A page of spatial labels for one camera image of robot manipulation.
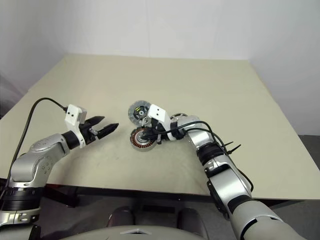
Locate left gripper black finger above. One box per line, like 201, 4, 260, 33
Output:
87, 115, 106, 126
96, 122, 120, 141

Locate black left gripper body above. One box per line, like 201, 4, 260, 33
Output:
79, 120, 101, 146

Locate black table frame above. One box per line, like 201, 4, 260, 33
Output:
44, 184, 214, 209

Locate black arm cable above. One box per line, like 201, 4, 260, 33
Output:
143, 121, 255, 193
0, 97, 68, 201

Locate silver spoked rotor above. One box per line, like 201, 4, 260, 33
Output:
169, 112, 189, 126

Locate silver motor housing copper windings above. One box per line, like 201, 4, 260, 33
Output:
128, 128, 161, 152

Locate black cable tie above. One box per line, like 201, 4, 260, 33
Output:
224, 141, 242, 156

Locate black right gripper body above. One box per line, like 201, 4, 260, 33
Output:
143, 118, 168, 146

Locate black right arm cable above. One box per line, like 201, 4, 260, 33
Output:
143, 121, 255, 193

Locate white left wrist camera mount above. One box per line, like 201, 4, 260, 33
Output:
64, 104, 88, 148

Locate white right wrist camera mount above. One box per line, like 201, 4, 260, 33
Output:
147, 104, 174, 141

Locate grey robot torso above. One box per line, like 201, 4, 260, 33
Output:
48, 219, 236, 240

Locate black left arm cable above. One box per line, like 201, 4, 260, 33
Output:
0, 97, 68, 201

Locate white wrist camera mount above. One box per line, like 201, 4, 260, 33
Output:
147, 104, 174, 141
64, 104, 88, 148

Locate dark rounded shape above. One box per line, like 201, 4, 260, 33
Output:
108, 205, 136, 230

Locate silver hinged motor lid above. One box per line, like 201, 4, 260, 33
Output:
127, 100, 152, 125

